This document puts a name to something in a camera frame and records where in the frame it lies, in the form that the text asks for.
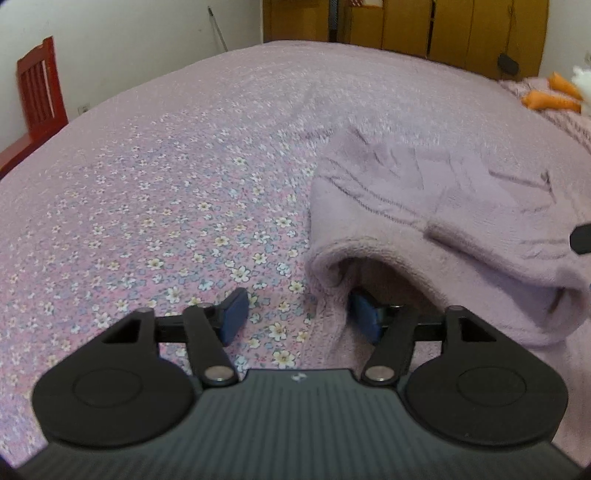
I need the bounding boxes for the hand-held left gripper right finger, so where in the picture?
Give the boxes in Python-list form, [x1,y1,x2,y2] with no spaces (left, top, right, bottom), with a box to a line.
[348,288,498,388]

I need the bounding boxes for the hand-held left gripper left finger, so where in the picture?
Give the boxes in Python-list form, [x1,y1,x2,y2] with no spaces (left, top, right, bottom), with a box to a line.
[100,287,251,388]

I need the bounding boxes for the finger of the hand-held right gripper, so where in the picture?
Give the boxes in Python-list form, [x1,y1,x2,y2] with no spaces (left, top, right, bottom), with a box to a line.
[569,223,591,256]

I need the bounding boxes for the lilac fleece sweater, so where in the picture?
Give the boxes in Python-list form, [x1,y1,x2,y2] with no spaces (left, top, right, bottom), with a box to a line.
[295,124,591,462]

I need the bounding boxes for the pink knit blanket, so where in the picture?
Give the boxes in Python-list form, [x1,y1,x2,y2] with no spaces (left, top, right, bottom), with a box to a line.
[498,76,591,155]

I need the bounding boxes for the white plush toy orange feet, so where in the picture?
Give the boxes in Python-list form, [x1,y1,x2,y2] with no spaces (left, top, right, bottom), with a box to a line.
[522,62,591,116]

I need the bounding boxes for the bed with floral pink sheet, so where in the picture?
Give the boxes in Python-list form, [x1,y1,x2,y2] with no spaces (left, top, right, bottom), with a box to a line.
[0,39,591,468]

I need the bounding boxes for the brown wooden wardrobe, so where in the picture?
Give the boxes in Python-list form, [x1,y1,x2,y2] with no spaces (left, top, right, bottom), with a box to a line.
[262,0,551,80]

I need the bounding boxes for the thin grey stick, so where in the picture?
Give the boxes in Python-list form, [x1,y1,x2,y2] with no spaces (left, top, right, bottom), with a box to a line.
[207,6,229,52]

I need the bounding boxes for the red wooden chair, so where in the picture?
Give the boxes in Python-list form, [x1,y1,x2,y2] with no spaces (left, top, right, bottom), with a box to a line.
[0,36,70,181]

